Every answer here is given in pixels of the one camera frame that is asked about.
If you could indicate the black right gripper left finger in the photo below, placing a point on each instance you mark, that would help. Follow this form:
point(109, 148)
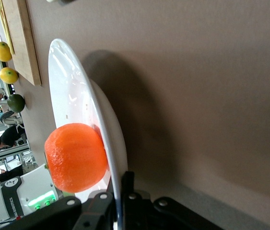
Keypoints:
point(77, 215)

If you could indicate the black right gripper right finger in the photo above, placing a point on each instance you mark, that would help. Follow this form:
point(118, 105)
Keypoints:
point(154, 213)

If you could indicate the white round plate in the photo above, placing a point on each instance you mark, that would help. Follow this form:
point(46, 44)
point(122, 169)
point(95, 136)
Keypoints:
point(72, 83)

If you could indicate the yellow lemon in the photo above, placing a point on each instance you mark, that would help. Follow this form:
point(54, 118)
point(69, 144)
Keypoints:
point(2, 51)
point(8, 75)

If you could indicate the green lime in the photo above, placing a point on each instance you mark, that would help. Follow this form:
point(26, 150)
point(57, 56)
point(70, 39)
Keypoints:
point(16, 103)

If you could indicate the person in black top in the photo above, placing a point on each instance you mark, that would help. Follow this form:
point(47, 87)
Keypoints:
point(10, 136)

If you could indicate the orange fruit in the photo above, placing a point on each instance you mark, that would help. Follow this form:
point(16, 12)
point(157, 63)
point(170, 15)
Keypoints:
point(77, 158)

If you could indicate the yellow plastic knife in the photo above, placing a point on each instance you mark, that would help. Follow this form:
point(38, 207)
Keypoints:
point(8, 36)

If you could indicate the person in black jacket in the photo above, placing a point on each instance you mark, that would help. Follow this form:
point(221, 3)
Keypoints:
point(3, 176)

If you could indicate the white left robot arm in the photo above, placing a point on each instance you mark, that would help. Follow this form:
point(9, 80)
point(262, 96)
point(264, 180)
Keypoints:
point(34, 184)

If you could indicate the wooden cutting board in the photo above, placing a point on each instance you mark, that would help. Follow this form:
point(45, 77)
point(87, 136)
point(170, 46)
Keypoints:
point(22, 36)

